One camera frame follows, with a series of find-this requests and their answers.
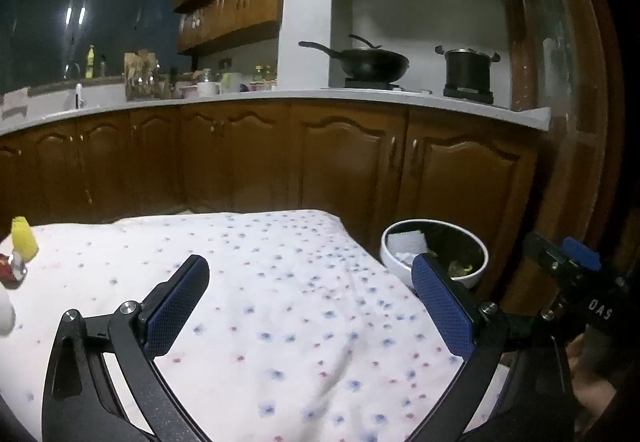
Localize white kitchen countertop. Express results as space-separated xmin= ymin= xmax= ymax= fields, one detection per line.
xmin=0 ymin=85 xmax=552 ymax=136

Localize black wok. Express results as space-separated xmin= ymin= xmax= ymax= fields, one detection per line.
xmin=298 ymin=35 xmax=410 ymax=84

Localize yellow sponge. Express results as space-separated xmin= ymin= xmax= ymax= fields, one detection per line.
xmin=11 ymin=217 xmax=39 ymax=263

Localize brown wooden lower cabinets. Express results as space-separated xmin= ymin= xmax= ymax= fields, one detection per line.
xmin=1 ymin=100 xmax=539 ymax=252

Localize small red white object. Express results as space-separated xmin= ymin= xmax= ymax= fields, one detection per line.
xmin=0 ymin=251 xmax=27 ymax=289

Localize person hand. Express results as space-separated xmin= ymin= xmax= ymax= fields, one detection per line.
xmin=566 ymin=327 xmax=616 ymax=439

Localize white round trash bin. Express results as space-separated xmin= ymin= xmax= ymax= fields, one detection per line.
xmin=380 ymin=219 xmax=489 ymax=289

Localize black stock pot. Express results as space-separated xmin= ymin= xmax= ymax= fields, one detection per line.
xmin=434 ymin=44 xmax=501 ymax=94

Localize white foam block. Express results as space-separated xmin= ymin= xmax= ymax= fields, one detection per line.
xmin=386 ymin=230 xmax=428 ymax=257

